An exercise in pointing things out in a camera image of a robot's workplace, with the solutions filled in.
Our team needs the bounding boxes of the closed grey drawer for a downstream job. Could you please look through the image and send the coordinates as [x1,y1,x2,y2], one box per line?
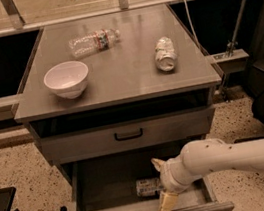
[39,106,215,165]

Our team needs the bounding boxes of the blue labelled plastic bottle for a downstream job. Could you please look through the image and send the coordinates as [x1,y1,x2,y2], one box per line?
[135,177,164,197]

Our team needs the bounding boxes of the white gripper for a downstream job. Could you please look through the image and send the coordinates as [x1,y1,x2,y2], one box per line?
[151,156,202,211]

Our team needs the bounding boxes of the grey drawer cabinet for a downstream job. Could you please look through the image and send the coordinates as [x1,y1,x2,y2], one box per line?
[0,0,246,211]

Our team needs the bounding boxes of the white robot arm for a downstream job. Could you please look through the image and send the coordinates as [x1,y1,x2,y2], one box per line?
[151,138,264,211]

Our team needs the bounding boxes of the crushed silver can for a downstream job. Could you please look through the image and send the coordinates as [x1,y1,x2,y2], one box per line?
[155,37,178,72]

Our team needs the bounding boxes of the metal stand with pole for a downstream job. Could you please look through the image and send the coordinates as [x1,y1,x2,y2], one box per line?
[208,0,248,67]

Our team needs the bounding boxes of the clear plastic water bottle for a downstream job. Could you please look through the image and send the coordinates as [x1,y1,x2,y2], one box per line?
[68,29,121,58]

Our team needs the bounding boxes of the white ceramic bowl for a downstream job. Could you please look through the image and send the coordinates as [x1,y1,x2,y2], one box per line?
[43,61,89,99]

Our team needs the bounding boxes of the open grey middle drawer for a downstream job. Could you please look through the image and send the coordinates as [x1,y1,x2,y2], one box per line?
[68,140,234,211]

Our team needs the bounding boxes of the white cable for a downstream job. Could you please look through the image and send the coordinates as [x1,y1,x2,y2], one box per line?
[172,0,201,52]

